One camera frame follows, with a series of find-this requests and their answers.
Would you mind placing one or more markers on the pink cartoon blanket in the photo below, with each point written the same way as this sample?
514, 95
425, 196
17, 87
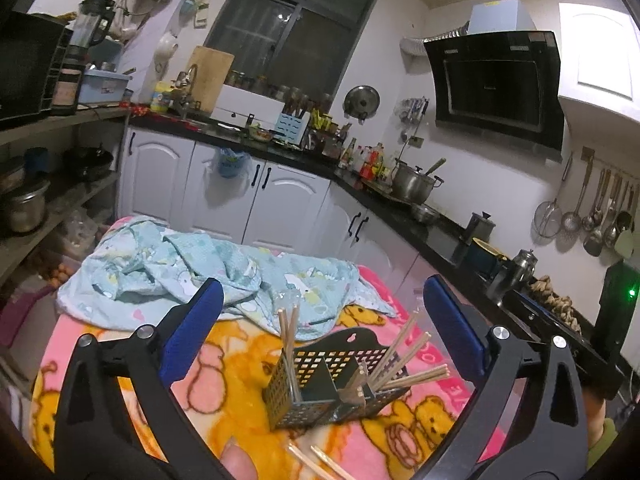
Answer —
140, 268

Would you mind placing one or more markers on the black range hood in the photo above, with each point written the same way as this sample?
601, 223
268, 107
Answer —
501, 82

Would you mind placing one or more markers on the blue plastic bag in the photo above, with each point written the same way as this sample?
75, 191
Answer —
231, 163

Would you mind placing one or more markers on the hanging pot lid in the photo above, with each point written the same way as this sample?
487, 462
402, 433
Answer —
361, 103

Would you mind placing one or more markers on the black microwave oven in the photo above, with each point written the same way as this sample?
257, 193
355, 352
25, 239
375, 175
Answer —
32, 51

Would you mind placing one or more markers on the dark green utensil basket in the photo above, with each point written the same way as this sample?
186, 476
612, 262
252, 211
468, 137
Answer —
316, 384

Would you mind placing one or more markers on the steel pot on shelf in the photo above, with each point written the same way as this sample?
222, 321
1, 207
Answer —
24, 208

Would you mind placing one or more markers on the black lidded canister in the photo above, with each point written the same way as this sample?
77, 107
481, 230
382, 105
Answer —
480, 226

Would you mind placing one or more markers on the blender with black lid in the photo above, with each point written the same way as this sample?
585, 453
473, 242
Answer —
91, 26

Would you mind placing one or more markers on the person's thumb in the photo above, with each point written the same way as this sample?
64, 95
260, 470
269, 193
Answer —
237, 462

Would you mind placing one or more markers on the stainless steel stock pot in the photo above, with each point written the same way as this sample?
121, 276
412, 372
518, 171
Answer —
413, 184

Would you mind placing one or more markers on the red sauce bottle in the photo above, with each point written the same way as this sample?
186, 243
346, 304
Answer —
372, 162

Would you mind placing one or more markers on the dark kitchen window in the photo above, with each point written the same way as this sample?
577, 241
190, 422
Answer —
303, 44

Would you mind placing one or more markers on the wooden cutting board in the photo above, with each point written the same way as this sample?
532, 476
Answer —
213, 68

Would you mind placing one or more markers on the white upper cabinet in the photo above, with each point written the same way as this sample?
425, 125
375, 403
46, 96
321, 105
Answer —
600, 58

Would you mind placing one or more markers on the steel kettle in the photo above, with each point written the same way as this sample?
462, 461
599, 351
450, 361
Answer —
513, 275

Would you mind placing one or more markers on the light blue plastic box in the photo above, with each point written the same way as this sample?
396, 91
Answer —
102, 87

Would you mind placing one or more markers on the blue enamel pot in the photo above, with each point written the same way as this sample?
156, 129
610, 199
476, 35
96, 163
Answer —
483, 258

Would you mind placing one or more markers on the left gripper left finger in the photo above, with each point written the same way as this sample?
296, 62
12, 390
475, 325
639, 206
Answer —
94, 436

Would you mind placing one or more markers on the blue knife block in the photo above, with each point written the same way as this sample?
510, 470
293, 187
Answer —
291, 128

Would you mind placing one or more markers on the hanging steel ladle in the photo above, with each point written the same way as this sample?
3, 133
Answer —
572, 221

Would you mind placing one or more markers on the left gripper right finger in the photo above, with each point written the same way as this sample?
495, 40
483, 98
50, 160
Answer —
526, 418

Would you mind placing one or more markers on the hanging wire skimmer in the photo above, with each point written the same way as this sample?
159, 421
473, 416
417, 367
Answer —
547, 218

